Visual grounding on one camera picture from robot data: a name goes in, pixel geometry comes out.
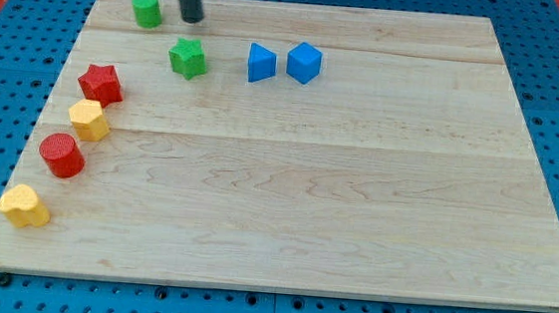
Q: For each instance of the green cylinder block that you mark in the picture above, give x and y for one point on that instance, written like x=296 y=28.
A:
x=147 y=13

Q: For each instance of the green star block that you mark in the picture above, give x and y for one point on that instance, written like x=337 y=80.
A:
x=187 y=58

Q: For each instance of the yellow hexagon block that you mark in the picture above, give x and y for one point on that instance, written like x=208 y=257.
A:
x=88 y=120

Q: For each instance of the red cylinder block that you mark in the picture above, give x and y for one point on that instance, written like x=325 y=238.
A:
x=61 y=154

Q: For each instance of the blue cube block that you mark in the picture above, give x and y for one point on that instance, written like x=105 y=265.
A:
x=304 y=63

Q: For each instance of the red star block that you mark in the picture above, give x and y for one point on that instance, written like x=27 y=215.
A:
x=102 y=84

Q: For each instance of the blue triangle block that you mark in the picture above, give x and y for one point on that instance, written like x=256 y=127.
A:
x=262 y=63

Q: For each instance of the yellow heart block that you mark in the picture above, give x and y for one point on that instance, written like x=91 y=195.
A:
x=22 y=206

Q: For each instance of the light wooden board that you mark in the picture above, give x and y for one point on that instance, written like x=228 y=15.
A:
x=404 y=172

